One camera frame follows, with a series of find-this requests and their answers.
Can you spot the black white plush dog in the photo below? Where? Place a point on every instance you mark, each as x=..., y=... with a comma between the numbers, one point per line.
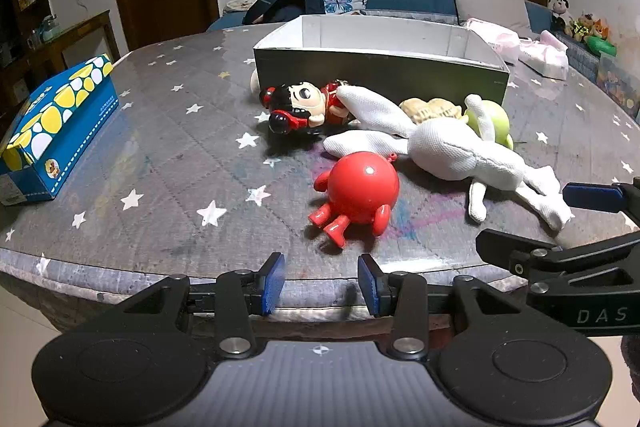
x=560, y=9

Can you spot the colourful printed box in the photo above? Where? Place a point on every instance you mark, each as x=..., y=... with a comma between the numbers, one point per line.
x=620, y=79

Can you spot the red round plastic toy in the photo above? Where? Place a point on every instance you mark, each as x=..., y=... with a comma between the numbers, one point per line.
x=365, y=187

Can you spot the doll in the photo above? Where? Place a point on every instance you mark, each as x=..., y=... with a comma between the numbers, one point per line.
x=300, y=107

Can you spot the brown wooden desk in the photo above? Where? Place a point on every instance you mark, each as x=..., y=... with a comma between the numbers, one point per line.
x=75, y=32

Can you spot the pile of small plush toys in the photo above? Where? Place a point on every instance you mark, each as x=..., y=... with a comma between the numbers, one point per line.
x=592, y=32

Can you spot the grey pillow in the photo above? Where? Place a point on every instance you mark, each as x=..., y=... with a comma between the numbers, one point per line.
x=492, y=9

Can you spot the white round cushion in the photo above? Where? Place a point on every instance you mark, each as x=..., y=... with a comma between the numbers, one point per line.
x=240, y=5

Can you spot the dark backpack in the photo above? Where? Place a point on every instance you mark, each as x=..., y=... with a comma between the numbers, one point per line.
x=285, y=4

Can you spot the pale green kettle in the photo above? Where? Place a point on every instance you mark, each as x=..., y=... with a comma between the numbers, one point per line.
x=49, y=29

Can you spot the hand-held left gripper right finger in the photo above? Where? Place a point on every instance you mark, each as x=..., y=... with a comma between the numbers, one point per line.
x=369, y=287

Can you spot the grey star-print table cover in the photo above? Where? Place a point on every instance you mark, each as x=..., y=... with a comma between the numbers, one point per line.
x=175, y=167

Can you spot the blue yellow spotted tissue box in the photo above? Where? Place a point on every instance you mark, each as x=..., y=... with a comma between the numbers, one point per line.
x=65, y=122

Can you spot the pink clothes pile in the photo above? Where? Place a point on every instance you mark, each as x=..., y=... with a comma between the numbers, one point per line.
x=545, y=57

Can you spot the beige peanut toy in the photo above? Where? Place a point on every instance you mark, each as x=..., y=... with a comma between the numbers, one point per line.
x=430, y=109

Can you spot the green plastic toy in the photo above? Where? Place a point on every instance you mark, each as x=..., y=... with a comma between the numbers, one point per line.
x=501, y=122

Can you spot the grey cardboard box white inside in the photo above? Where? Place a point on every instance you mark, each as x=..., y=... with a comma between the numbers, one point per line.
x=380, y=72

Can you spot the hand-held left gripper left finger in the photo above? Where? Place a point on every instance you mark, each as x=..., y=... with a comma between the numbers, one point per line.
x=272, y=284

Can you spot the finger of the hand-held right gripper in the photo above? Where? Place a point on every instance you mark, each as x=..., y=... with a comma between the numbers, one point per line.
x=592, y=197
x=505, y=247

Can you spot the white plush rabbit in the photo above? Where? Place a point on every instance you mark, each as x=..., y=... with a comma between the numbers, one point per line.
x=450, y=147

